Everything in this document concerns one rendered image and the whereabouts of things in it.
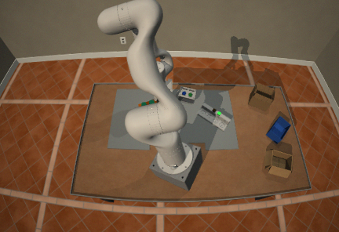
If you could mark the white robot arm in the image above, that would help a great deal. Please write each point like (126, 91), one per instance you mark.
(166, 117)

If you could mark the white push-button panel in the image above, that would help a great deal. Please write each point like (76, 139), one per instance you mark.
(187, 95)

